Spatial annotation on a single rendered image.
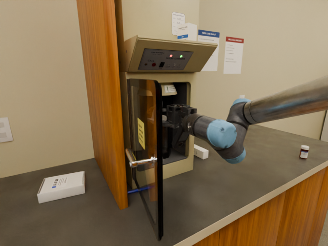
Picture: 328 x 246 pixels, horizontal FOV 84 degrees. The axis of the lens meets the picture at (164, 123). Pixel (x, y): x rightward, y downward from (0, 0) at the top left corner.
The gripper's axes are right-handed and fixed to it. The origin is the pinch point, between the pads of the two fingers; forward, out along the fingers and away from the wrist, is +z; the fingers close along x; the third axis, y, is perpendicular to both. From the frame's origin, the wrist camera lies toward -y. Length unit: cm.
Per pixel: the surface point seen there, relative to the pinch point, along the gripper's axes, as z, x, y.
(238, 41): 39, -94, 43
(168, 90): -1.4, -1.6, 11.9
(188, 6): -3.3, -9.7, 43.5
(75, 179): 10.4, 36.7, -23.9
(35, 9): 40, 42, 46
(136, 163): -30.6, 25.0, -1.3
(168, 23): -3.3, -0.6, 36.6
